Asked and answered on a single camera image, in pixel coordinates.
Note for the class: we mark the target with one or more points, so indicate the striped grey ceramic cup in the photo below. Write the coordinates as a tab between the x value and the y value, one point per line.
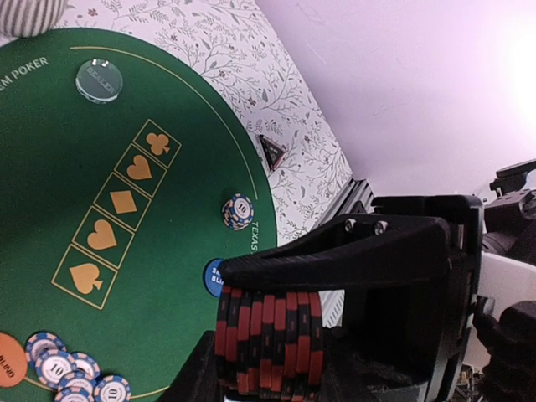
30	18

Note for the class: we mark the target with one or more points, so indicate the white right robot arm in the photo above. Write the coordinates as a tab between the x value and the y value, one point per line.
502	327

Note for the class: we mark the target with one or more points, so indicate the floral white tablecloth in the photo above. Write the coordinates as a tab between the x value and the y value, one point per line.
232	45

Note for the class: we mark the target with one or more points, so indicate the orange big blind button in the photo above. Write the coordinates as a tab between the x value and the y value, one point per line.
13	362

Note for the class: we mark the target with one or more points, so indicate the black triangular all-in marker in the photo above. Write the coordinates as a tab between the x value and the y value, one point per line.
274	153

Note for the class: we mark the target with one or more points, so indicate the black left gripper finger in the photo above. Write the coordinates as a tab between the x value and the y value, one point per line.
197	379

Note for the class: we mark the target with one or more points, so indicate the blue poker chips pile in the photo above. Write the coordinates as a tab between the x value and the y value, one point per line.
72	376

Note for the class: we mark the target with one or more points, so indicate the blue small blind button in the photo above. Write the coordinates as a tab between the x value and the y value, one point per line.
212	279

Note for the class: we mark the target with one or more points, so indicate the red black poker chip stack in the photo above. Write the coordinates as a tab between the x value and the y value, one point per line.
269	346

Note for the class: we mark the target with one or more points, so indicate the clear acrylic dealer button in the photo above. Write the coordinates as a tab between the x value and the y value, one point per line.
99	81

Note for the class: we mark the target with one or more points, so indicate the round green poker mat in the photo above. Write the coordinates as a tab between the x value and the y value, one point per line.
110	212

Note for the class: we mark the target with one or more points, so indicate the blue poker chip stack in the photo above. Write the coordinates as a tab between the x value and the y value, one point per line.
238	212

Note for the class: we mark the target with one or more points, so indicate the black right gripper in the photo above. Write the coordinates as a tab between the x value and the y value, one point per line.
409	271

